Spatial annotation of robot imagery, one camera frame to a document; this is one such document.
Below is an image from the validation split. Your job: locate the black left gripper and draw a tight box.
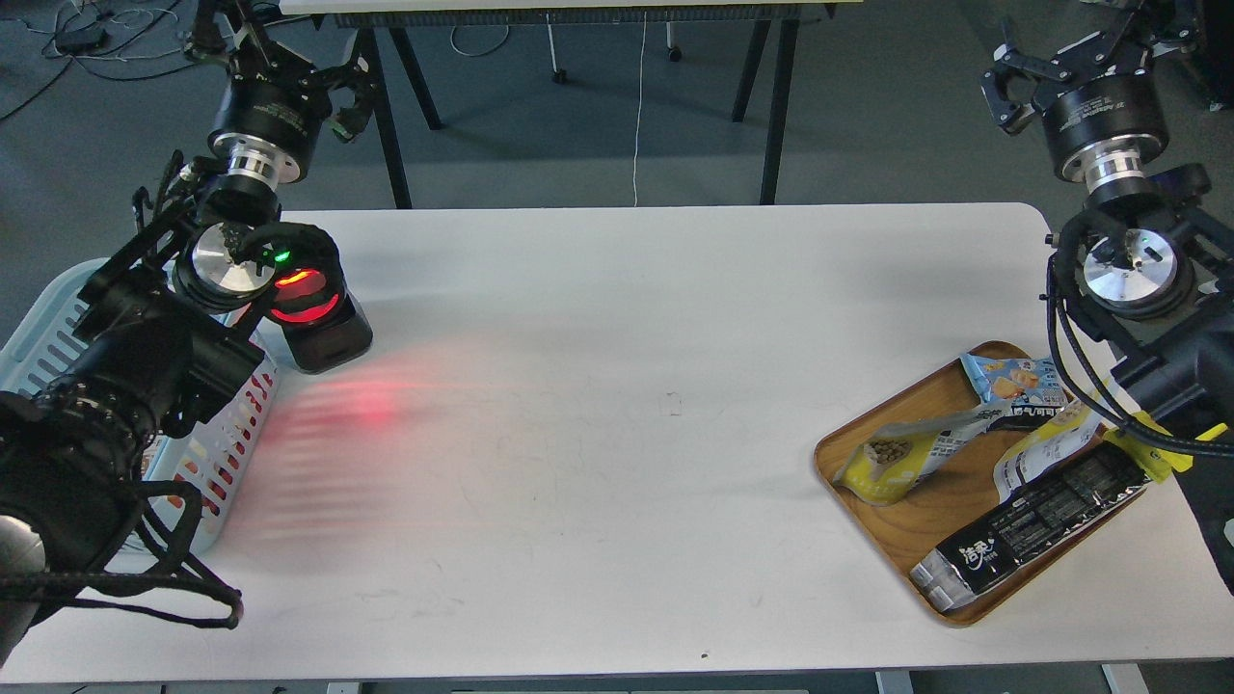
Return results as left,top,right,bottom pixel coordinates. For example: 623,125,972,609
185,0,379,184

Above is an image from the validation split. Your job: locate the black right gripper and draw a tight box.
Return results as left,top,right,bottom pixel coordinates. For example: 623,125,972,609
981,1,1202,184

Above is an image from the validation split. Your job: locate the yellow white snack pouch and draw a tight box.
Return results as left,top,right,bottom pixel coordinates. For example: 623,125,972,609
832,401,1012,506
992,400,1103,503

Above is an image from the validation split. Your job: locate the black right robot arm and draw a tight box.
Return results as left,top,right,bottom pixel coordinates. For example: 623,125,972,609
979,1,1232,463

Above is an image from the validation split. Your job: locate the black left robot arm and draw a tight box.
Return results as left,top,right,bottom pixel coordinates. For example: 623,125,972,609
1,1,380,654

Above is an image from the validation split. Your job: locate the blue snack packet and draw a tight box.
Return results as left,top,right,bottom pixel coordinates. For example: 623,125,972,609
960,353,1070,417

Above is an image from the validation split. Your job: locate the light blue plastic basket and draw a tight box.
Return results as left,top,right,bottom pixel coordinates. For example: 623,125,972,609
1,259,281,554

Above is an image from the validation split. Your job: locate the yellow cartoon face snack pack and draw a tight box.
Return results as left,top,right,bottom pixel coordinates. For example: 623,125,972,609
1102,415,1195,483

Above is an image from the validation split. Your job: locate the black long snack bar pack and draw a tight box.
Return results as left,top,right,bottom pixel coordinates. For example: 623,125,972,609
909,443,1151,612

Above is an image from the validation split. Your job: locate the black barcode scanner red window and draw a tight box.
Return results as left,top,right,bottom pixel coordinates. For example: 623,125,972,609
262,240,374,374

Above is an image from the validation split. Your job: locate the floor cables and adapter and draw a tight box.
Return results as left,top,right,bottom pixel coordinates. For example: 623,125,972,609
0,0,194,121

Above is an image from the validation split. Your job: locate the black table frame background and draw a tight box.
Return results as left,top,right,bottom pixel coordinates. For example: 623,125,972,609
336,1,805,203

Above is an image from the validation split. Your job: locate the white hanging cable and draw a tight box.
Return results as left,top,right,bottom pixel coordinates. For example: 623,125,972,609
631,19,648,207

